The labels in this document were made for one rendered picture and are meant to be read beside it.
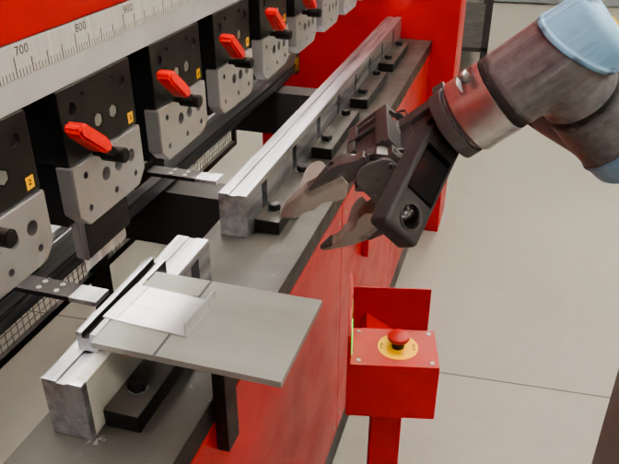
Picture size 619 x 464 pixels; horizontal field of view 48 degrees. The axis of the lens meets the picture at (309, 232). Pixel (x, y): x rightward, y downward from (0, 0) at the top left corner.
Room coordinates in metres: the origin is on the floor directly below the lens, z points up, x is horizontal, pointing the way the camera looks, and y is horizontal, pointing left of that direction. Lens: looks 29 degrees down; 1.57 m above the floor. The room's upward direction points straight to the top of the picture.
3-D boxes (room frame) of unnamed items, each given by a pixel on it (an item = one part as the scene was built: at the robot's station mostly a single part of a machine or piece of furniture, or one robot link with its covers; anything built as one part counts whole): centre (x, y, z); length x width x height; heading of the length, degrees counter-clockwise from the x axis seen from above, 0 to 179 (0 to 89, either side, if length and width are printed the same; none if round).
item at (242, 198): (2.01, -0.09, 0.92); 1.68 x 0.06 x 0.10; 163
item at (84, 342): (0.83, 0.27, 0.98); 0.20 x 0.03 x 0.03; 163
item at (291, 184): (1.37, 0.04, 0.89); 0.30 x 0.05 x 0.03; 163
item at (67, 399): (0.86, 0.26, 0.92); 0.39 x 0.06 x 0.10; 163
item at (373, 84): (2.13, -0.19, 0.89); 0.30 x 0.05 x 0.03; 163
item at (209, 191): (1.49, 0.46, 0.81); 0.64 x 0.08 x 0.14; 73
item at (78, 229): (0.81, 0.28, 1.13); 0.10 x 0.02 x 0.10; 163
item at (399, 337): (0.98, -0.16, 0.79); 0.04 x 0.04 x 0.04
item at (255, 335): (0.76, 0.13, 1.00); 0.26 x 0.18 x 0.01; 73
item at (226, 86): (1.16, 0.16, 1.26); 0.15 x 0.09 x 0.17; 163
